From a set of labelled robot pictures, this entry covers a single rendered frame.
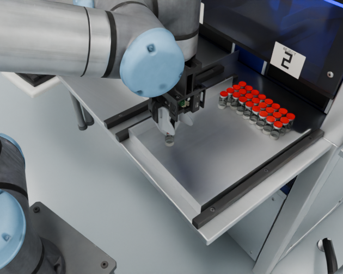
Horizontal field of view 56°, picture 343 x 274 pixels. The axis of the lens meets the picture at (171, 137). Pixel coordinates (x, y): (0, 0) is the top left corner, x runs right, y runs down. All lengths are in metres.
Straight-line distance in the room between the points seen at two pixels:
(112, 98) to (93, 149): 1.10
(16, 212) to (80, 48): 0.30
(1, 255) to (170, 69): 0.37
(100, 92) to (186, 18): 0.47
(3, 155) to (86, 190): 1.20
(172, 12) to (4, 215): 0.39
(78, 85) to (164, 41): 0.64
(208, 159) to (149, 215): 0.97
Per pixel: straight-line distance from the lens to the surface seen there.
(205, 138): 0.78
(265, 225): 1.26
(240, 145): 0.77
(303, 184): 0.99
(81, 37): 0.34
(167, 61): 0.36
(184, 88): 0.57
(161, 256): 1.57
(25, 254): 0.60
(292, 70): 0.83
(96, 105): 0.89
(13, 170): 0.65
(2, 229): 0.55
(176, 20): 0.52
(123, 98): 0.89
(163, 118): 0.67
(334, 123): 0.82
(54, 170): 1.93
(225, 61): 1.01
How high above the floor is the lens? 1.45
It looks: 47 degrees down
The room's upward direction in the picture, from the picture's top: straight up
